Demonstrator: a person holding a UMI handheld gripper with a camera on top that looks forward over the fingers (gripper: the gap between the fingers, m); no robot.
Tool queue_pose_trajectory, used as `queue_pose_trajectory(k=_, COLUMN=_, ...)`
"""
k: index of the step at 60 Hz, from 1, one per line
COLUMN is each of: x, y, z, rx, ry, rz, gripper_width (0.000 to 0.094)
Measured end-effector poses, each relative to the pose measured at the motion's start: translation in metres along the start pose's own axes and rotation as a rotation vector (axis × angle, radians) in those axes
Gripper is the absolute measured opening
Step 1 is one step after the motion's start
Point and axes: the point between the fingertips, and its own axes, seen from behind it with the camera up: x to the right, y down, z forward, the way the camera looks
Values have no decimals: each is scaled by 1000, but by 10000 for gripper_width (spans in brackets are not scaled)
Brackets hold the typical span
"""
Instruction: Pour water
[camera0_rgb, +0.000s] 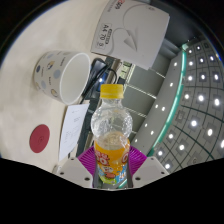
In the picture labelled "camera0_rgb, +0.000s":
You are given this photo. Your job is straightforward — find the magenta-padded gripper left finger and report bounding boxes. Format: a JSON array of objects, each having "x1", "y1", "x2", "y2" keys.
[{"x1": 53, "y1": 146, "x2": 98, "y2": 189}]

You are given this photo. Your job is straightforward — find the flat round red coaster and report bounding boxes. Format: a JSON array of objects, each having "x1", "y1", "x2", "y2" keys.
[{"x1": 28, "y1": 123, "x2": 51, "y2": 154}]

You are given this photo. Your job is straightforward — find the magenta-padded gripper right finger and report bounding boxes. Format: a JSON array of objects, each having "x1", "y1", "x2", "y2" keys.
[{"x1": 126, "y1": 146, "x2": 170, "y2": 189}]

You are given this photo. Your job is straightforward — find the yellow-capped orange-label drink bottle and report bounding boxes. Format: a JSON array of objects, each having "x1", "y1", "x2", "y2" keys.
[{"x1": 90, "y1": 83, "x2": 134, "y2": 187}]

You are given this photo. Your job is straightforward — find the ceiling lights group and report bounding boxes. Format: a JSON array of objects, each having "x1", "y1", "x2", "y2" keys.
[{"x1": 143, "y1": 39, "x2": 224, "y2": 171}]

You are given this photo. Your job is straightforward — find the white dotted cup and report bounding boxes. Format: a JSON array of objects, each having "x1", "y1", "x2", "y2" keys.
[{"x1": 32, "y1": 50, "x2": 92, "y2": 106}]

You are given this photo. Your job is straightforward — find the white printed paper sheet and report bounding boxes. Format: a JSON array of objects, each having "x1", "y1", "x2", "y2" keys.
[{"x1": 58, "y1": 103, "x2": 90, "y2": 163}]

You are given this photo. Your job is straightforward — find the white copy paper package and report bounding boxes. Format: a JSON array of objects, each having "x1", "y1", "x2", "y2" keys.
[{"x1": 90, "y1": 0, "x2": 171, "y2": 71}]

